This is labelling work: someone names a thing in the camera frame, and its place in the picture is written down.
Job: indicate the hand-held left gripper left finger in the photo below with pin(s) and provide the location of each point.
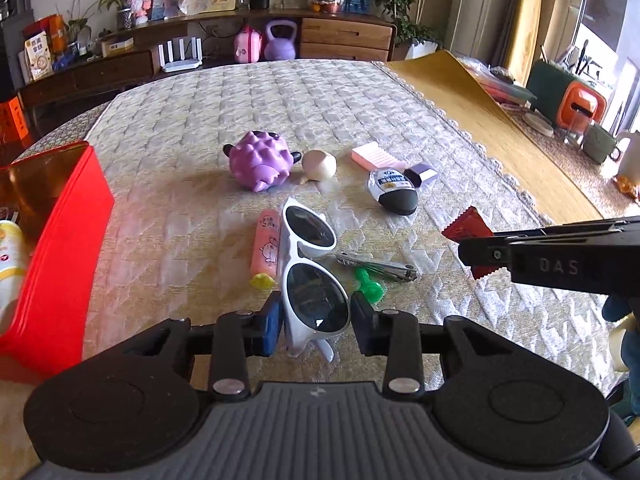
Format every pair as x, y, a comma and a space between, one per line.
272, 321

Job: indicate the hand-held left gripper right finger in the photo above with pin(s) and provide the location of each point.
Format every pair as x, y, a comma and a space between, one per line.
361, 327

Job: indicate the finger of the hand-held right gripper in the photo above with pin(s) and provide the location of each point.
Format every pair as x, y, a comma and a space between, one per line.
482, 255

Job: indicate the red sachet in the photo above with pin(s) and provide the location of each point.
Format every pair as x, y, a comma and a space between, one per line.
467, 222

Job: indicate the white sunglasses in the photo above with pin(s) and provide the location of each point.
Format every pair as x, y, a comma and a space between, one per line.
292, 260

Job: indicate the beige round toy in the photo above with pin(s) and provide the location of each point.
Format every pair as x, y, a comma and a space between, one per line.
319, 165

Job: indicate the red storage box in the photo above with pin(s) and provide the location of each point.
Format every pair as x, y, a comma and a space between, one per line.
65, 260

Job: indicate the green push pin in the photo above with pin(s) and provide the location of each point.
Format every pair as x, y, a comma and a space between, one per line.
369, 287

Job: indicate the metal nail clipper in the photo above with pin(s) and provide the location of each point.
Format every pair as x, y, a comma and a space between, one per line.
380, 266

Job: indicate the pink tube with yellow cap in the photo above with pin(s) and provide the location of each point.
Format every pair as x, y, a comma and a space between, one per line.
265, 247

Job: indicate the small purple box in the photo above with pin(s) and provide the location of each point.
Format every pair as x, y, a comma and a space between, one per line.
422, 174

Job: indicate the black and white bottle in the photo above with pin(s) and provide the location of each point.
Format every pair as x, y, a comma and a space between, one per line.
395, 191

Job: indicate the yellow mat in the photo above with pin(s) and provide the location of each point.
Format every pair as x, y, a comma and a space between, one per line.
500, 135

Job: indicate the grey mug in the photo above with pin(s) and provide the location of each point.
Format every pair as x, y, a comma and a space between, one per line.
600, 142

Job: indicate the white coaster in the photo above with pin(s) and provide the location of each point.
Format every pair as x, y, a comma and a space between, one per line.
537, 124

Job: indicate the pink ridged block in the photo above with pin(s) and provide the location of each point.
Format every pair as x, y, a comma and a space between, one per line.
376, 157

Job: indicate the purple spiky toy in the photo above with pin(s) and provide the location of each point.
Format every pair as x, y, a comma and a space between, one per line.
260, 160

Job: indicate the orange appliance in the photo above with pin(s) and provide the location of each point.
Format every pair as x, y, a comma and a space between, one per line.
582, 105

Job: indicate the stack of folders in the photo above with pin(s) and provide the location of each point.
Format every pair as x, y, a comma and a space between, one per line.
495, 82

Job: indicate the green holder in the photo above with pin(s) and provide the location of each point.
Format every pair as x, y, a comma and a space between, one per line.
547, 90

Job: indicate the cream quilted blanket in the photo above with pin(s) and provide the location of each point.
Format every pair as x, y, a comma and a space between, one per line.
210, 110

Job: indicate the yellow curtain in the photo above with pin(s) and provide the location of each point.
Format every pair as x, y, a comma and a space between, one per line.
522, 15

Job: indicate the large plant in white pot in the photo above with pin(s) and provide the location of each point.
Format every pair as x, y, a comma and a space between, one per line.
405, 15

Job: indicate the wooden cabinet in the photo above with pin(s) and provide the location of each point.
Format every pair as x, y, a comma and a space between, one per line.
345, 35

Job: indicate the white and yellow bottle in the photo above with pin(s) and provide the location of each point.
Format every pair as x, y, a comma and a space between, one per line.
10, 265

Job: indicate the purple kettlebell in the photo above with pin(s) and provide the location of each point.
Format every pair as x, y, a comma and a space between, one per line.
280, 45

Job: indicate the pink toy case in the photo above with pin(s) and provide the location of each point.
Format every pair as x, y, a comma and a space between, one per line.
248, 45

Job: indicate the white router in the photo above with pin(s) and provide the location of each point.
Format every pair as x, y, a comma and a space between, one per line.
180, 57

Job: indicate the small cardboard box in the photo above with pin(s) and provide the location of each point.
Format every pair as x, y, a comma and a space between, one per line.
117, 47

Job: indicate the orange paper bag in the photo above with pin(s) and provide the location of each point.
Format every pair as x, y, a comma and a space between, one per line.
12, 120

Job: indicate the small potted plant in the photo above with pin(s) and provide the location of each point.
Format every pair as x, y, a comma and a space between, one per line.
124, 15

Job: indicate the snack bag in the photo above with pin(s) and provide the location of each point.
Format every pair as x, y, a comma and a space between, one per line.
39, 57

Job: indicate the red and orange gift box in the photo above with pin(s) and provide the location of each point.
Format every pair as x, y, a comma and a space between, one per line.
47, 32

